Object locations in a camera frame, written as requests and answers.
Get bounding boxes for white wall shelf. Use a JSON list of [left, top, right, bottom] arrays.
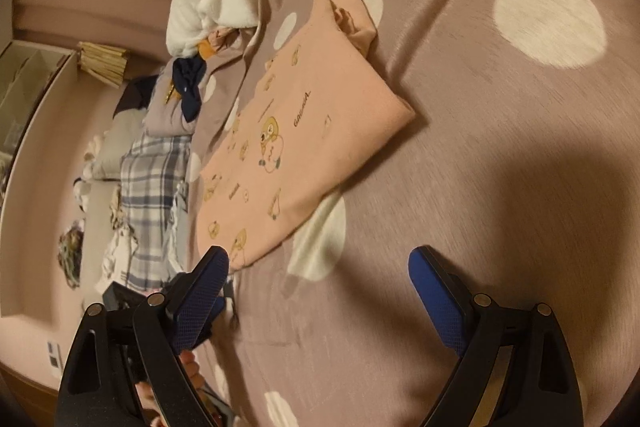
[[0, 39, 82, 208]]

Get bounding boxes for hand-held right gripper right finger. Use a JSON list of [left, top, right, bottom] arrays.
[[407, 245, 586, 427]]

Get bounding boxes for dark cloth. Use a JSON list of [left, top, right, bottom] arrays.
[[114, 76, 162, 118]]

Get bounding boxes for navy garment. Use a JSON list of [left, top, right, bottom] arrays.
[[172, 56, 209, 122]]

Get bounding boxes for green floral cloth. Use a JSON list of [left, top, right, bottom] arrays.
[[57, 219, 85, 291]]

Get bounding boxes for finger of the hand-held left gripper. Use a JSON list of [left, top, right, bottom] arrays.
[[101, 276, 177, 309], [197, 296, 228, 350]]

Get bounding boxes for beige patterned cloth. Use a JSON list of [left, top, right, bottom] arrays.
[[109, 187, 127, 229]]

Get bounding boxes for mauve polka dot blanket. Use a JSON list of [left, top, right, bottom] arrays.
[[185, 0, 633, 427]]

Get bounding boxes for plaid pillow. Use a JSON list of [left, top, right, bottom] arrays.
[[120, 132, 194, 290]]

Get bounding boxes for grey-blue garment with lace trim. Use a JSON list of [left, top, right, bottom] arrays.
[[167, 186, 194, 279]]

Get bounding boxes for pink frilly cloth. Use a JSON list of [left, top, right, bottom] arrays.
[[207, 27, 244, 54]]

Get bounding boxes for person's left hand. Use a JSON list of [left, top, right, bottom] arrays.
[[179, 349, 207, 390]]

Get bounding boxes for white clothes pile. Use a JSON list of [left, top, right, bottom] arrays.
[[101, 227, 139, 281]]

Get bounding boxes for stuffed toys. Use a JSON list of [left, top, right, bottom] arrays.
[[72, 134, 104, 208]]

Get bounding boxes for grey pillow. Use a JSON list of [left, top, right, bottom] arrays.
[[144, 74, 201, 138]]

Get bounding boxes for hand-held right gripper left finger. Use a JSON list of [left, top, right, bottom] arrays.
[[56, 245, 231, 427]]

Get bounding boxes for orange cartoon print pajama top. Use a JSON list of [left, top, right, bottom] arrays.
[[194, 0, 417, 272]]

